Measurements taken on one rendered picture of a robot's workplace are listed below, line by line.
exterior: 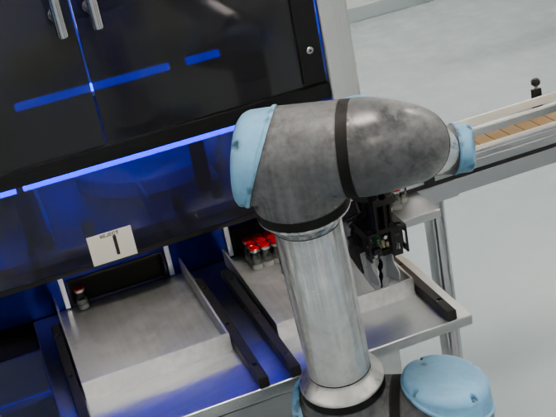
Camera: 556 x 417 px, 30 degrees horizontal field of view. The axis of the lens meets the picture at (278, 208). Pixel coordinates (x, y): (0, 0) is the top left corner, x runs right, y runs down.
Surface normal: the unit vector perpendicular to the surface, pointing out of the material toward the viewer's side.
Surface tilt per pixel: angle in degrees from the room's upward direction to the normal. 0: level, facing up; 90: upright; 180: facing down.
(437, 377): 7
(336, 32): 90
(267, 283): 0
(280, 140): 52
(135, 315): 0
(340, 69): 90
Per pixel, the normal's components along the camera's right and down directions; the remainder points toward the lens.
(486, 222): -0.18, -0.89
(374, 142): 0.12, -0.04
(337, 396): -0.21, -0.21
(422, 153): 0.68, 0.18
